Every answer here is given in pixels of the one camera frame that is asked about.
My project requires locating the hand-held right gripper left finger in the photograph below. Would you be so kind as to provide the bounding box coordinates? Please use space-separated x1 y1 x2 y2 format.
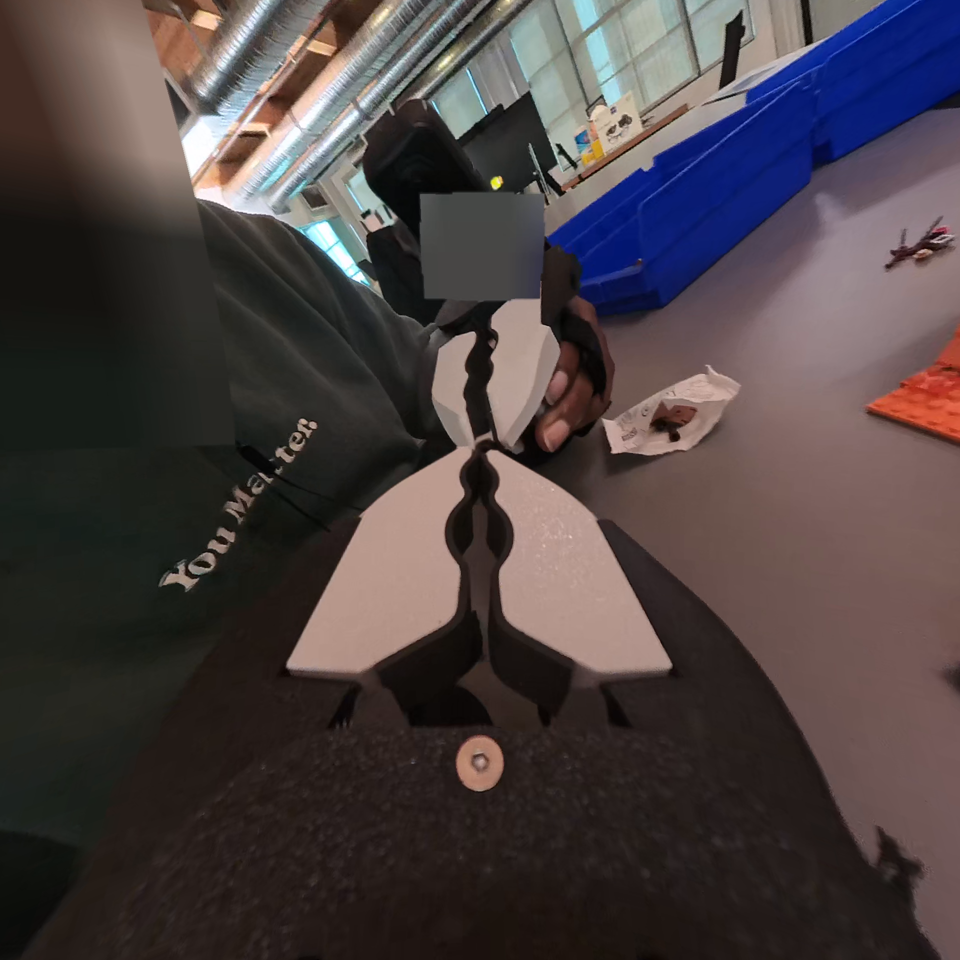
286 447 485 685

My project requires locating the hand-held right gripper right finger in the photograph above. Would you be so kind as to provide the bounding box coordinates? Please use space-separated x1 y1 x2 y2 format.
480 446 674 687

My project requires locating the person's left hand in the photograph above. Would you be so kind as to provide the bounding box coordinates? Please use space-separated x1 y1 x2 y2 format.
536 296 618 453

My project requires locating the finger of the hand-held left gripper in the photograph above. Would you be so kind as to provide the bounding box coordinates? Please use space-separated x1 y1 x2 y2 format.
483 298 560 451
431 333 489 445

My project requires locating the silver air duct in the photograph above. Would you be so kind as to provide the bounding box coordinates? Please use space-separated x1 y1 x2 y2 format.
187 0 556 215

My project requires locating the black display screen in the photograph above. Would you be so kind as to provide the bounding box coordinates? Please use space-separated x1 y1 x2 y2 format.
456 91 552 192

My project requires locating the small white printed bag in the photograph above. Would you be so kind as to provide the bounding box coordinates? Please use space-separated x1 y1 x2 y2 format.
602 365 742 456

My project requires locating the person's green sweatshirt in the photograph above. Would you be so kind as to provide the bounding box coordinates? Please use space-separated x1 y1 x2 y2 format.
0 442 451 841

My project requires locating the brown twig toy piece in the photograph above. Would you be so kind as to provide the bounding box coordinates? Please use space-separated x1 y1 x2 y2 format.
885 216 957 270

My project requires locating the grey toy brick building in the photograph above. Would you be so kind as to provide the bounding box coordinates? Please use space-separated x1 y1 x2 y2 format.
866 326 960 444

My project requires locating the blue plastic bin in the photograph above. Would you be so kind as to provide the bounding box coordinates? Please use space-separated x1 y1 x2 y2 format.
547 75 819 316
750 0 960 166

